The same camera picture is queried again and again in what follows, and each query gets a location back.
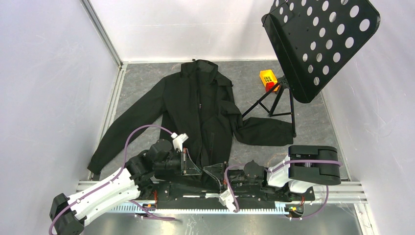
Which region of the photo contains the white slotted cable duct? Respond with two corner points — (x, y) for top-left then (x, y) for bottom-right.
(108, 202), (294, 215)

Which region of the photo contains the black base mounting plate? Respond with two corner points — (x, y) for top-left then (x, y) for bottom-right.
(137, 181), (316, 210)

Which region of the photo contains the yellow and red toy block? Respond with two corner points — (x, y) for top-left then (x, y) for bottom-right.
(259, 70), (280, 92)

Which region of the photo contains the black zip jacket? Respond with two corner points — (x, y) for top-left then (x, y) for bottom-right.
(88, 60), (294, 174)

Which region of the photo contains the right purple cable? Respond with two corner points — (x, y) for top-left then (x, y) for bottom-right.
(224, 159), (343, 220)

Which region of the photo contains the aluminium frame rail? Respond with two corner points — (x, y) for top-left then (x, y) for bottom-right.
(76, 181), (368, 204)

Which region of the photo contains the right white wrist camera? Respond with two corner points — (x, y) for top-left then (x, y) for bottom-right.
(219, 190), (236, 212)

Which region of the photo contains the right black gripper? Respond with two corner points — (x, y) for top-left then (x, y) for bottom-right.
(203, 162), (258, 193)

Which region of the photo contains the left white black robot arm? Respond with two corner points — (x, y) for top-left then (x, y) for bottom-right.
(49, 139), (202, 235)

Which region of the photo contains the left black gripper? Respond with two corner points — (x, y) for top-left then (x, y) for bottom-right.
(155, 148), (202, 176)

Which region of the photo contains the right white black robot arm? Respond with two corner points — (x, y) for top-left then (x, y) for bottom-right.
(203, 145), (342, 200)

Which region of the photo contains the black perforated music stand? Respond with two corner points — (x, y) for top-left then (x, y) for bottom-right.
(240, 0), (381, 138)

